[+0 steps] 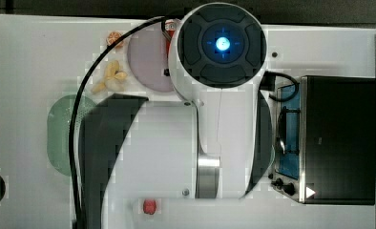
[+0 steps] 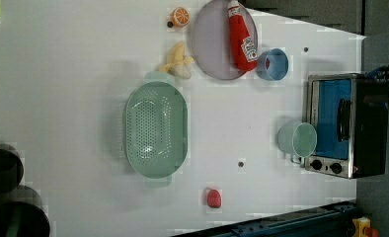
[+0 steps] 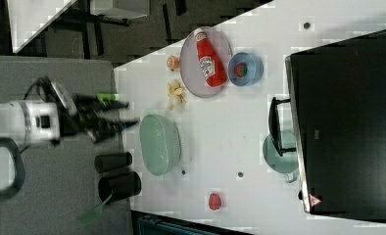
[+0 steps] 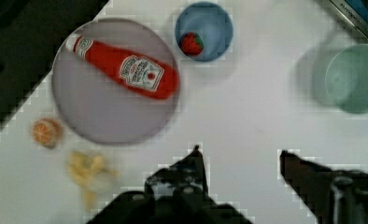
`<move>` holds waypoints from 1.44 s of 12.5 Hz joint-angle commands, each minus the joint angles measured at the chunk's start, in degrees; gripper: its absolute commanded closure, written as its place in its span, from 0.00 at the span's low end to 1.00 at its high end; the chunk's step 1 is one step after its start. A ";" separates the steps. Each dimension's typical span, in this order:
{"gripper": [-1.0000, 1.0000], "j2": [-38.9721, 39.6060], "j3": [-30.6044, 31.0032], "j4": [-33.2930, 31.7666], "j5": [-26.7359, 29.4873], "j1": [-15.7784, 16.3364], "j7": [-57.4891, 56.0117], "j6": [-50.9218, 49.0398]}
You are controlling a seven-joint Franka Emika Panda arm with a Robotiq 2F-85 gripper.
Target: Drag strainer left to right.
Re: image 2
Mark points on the red strawberry toy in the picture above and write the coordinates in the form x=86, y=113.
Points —
x=213, y=199

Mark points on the blue bowl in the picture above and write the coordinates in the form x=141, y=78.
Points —
x=278, y=65

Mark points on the black cylinder base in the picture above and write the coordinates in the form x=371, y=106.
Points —
x=11, y=168
x=21, y=214

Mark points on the orange slice toy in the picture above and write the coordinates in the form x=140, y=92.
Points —
x=180, y=17

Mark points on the purple round plate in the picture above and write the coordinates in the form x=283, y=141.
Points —
x=211, y=40

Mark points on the blue metal frame rail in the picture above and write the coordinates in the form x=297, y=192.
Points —
x=332, y=220

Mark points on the peeled banana toy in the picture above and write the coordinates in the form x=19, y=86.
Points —
x=177, y=63

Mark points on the green plastic strainer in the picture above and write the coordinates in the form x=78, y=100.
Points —
x=156, y=129

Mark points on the black toaster oven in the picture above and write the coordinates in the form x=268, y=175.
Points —
x=350, y=115

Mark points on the red ketchup bottle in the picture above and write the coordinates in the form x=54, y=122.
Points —
x=243, y=49

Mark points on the green mug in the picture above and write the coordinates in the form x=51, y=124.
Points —
x=298, y=140

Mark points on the small strawberry in bowl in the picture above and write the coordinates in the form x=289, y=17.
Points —
x=267, y=64

